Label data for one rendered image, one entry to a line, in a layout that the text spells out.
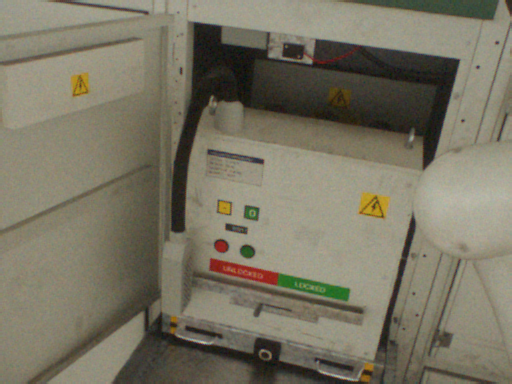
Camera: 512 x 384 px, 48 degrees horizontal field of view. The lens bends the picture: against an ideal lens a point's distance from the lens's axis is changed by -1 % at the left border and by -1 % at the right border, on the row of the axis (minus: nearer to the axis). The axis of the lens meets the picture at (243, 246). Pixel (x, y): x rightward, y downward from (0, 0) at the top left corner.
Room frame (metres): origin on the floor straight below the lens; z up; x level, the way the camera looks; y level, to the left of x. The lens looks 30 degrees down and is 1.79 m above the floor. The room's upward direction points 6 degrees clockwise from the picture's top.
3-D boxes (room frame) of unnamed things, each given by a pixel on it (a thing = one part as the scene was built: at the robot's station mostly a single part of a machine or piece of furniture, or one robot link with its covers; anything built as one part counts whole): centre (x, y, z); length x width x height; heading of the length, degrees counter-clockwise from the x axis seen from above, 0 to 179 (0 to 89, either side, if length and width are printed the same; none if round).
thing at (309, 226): (1.07, -0.08, 1.15); 0.48 x 0.01 x 0.48; 77
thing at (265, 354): (1.05, -0.08, 0.90); 0.06 x 0.03 x 0.05; 77
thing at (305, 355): (1.08, -0.09, 0.89); 0.54 x 0.05 x 0.06; 77
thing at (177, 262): (1.05, 0.14, 1.09); 0.08 x 0.05 x 0.17; 167
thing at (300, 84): (1.85, -0.26, 1.28); 0.58 x 0.02 x 0.19; 77
